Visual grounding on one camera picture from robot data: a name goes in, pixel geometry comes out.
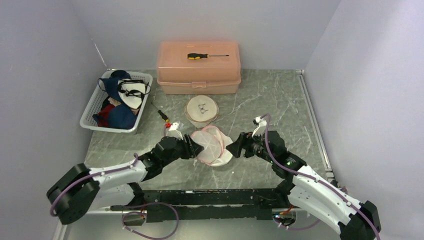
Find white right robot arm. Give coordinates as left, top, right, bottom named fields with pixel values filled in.
left=226, top=131, right=381, bottom=240

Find beige lace bra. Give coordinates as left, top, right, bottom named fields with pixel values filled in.
left=107, top=97, right=140, bottom=115

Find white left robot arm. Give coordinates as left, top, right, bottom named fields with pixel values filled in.
left=46, top=134, right=204, bottom=225

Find white mesh bag red zipper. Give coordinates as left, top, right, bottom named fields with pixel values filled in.
left=191, top=125, right=233, bottom=167

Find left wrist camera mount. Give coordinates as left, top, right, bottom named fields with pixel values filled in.
left=164, top=121, right=184, bottom=140

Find small yellow black screwdriver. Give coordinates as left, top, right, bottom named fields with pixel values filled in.
left=151, top=102, right=170, bottom=123

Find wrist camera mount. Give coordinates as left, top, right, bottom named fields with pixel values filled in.
left=252, top=116, right=267, bottom=136
left=164, top=121, right=184, bottom=140

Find white bra black straps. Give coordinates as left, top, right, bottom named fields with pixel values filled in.
left=116, top=78, right=152, bottom=110

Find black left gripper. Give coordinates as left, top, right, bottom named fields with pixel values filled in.
left=161, top=133, right=204, bottom=167

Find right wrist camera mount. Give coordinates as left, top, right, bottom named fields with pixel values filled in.
left=252, top=116, right=267, bottom=136

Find pink plastic storage box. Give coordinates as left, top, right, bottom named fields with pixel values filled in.
left=156, top=41, right=241, bottom=95

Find red bra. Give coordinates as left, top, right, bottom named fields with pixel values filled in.
left=92, top=104, right=115, bottom=128

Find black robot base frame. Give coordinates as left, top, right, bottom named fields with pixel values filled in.
left=110, top=186, right=294, bottom=223

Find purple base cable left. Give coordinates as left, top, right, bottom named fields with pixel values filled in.
left=121, top=202, right=180, bottom=240

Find navy blue bra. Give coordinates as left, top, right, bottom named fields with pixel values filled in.
left=97, top=70, right=137, bottom=130

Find beige mesh laundry bag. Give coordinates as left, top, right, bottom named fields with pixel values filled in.
left=183, top=95, right=219, bottom=129

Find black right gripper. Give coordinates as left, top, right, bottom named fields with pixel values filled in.
left=225, top=129, right=275, bottom=164

